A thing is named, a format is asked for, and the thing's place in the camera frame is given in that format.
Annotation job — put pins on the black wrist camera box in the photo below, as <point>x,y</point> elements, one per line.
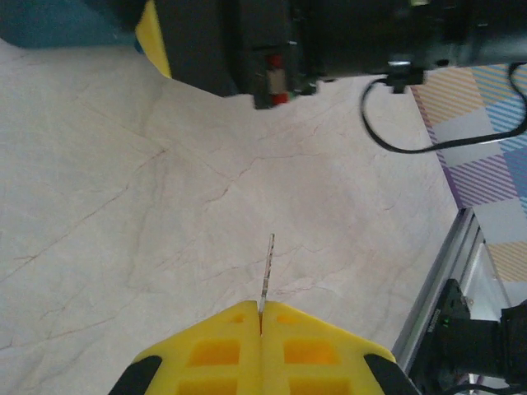
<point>370,33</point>

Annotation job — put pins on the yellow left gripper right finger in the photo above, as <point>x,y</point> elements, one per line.
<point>309,349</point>

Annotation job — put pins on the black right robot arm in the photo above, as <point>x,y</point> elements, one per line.
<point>498,37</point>

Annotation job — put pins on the aluminium frame rail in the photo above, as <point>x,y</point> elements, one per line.
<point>444,280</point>

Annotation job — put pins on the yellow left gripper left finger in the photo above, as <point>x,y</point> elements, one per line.
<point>214,354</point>

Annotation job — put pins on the striped pastel mat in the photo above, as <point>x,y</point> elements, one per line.
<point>473,136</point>

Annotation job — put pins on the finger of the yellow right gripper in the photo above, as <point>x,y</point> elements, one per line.
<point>152,37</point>

